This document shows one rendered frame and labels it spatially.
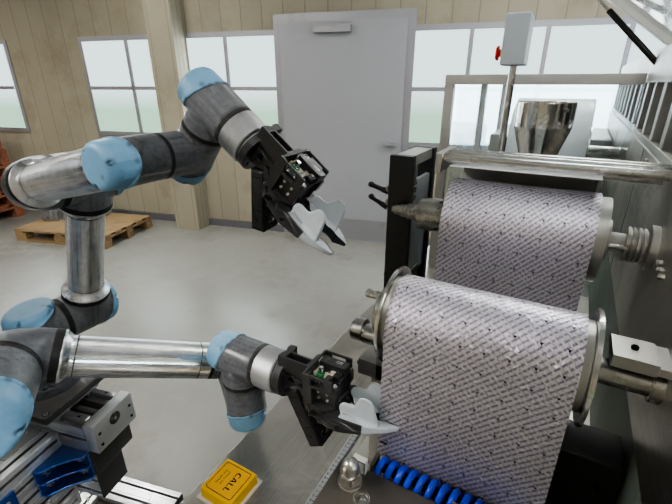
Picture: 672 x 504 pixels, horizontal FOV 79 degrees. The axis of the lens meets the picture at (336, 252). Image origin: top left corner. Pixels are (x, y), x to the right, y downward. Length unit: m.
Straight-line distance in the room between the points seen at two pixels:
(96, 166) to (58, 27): 5.35
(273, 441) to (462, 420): 0.44
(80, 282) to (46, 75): 5.10
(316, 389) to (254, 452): 0.29
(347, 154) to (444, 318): 3.72
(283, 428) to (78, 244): 0.66
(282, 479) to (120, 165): 0.60
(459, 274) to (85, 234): 0.87
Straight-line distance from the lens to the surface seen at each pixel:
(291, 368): 0.69
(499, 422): 0.60
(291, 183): 0.61
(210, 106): 0.70
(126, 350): 0.88
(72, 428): 1.33
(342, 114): 4.18
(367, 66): 4.12
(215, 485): 0.85
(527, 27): 1.04
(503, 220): 0.73
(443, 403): 0.61
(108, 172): 0.66
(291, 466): 0.88
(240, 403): 0.81
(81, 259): 1.20
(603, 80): 1.47
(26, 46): 6.38
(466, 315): 0.55
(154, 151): 0.70
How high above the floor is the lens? 1.57
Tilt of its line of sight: 22 degrees down
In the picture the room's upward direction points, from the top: straight up
